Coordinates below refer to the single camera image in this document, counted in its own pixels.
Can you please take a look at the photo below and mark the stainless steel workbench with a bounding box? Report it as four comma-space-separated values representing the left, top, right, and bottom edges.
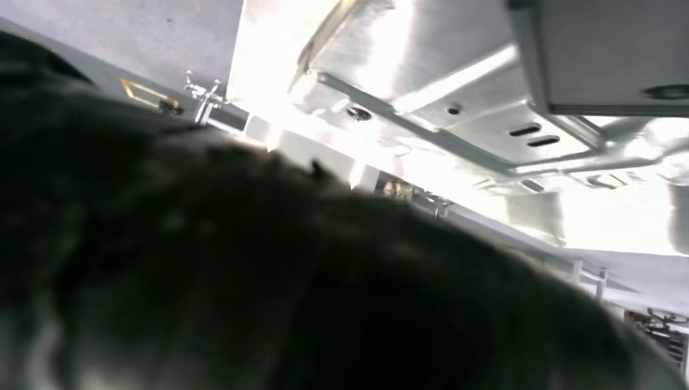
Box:
226, 0, 689, 257

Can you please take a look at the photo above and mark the chrome star chair base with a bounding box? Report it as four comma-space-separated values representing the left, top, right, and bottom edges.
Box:
183, 70, 226, 126

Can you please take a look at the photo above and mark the stamped sheet metal panel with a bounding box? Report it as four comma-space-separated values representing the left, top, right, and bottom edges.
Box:
288, 0, 689, 181

